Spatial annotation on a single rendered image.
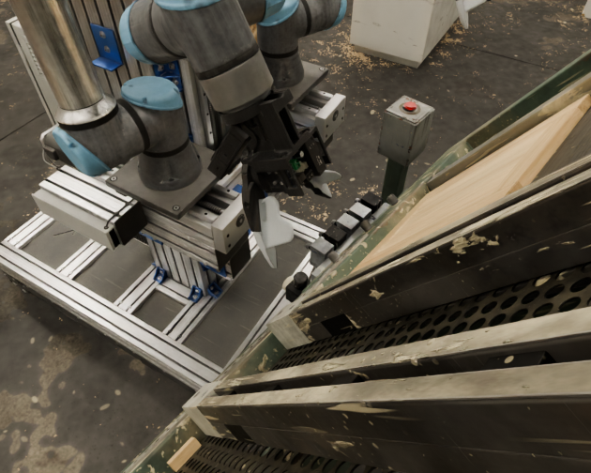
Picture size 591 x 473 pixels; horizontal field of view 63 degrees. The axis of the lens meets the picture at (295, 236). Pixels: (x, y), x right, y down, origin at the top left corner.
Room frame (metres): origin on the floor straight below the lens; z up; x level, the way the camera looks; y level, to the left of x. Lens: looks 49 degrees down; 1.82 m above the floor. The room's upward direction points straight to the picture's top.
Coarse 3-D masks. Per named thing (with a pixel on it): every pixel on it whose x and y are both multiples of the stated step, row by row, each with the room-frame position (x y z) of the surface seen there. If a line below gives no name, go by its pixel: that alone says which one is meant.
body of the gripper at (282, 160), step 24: (288, 96) 0.47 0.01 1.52; (240, 120) 0.44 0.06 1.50; (264, 120) 0.45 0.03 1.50; (288, 120) 0.45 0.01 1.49; (264, 144) 0.45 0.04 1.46; (288, 144) 0.43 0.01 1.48; (312, 144) 0.46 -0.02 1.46; (264, 168) 0.43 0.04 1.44; (288, 168) 0.41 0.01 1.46; (312, 168) 0.44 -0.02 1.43; (288, 192) 0.41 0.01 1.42
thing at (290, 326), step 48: (528, 192) 0.33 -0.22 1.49; (576, 192) 0.28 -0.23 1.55; (432, 240) 0.38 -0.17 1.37; (480, 240) 0.32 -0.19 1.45; (528, 240) 0.29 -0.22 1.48; (576, 240) 0.27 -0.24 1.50; (336, 288) 0.44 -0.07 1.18; (384, 288) 0.37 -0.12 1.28; (432, 288) 0.33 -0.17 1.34; (480, 288) 0.30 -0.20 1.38; (288, 336) 0.49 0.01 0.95
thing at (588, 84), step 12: (576, 84) 0.84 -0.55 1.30; (588, 84) 0.82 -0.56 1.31; (564, 96) 0.84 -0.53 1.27; (576, 96) 0.83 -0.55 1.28; (540, 108) 0.87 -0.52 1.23; (552, 108) 0.85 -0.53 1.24; (564, 108) 0.83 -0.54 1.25; (528, 120) 0.87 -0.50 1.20; (540, 120) 0.85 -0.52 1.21; (504, 132) 0.89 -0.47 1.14; (516, 132) 0.88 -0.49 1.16; (492, 144) 0.90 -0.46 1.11; (504, 144) 0.89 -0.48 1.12; (468, 156) 0.93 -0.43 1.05; (480, 156) 0.91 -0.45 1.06; (456, 168) 0.94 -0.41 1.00; (432, 180) 0.98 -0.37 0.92; (444, 180) 0.96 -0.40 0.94
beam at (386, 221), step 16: (464, 144) 1.16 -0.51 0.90; (448, 160) 1.09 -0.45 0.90; (432, 176) 1.02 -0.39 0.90; (416, 192) 0.95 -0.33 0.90; (400, 208) 0.89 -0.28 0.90; (384, 224) 0.83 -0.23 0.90; (368, 240) 0.78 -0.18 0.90; (352, 256) 0.73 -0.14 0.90; (336, 272) 0.68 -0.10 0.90; (320, 288) 0.63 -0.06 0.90; (272, 336) 0.51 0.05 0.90; (256, 352) 0.47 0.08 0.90; (272, 352) 0.48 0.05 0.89; (240, 368) 0.44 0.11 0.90; (256, 368) 0.44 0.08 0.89; (176, 432) 0.31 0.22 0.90; (192, 432) 0.32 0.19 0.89; (160, 448) 0.28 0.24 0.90; (176, 448) 0.29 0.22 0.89; (144, 464) 0.26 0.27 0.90; (160, 464) 0.26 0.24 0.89
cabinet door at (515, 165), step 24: (552, 120) 0.79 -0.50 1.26; (576, 120) 0.72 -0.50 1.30; (528, 144) 0.74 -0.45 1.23; (552, 144) 0.65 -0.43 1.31; (480, 168) 0.82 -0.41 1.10; (504, 168) 0.69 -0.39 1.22; (528, 168) 0.58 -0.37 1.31; (432, 192) 0.91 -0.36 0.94; (456, 192) 0.76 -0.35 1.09; (480, 192) 0.63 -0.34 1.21; (504, 192) 0.54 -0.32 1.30; (408, 216) 0.84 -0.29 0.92; (432, 216) 0.70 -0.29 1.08; (456, 216) 0.58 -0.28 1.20; (384, 240) 0.77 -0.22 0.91; (408, 240) 0.63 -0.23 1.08; (360, 264) 0.70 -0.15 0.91
